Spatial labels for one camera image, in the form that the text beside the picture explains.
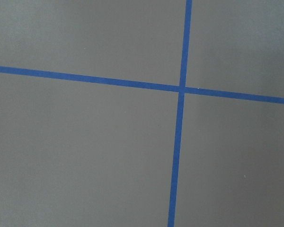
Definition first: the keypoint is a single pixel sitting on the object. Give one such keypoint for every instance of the brown paper table mat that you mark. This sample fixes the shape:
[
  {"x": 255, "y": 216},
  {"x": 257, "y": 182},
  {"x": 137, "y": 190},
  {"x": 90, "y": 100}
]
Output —
[{"x": 141, "y": 113}]

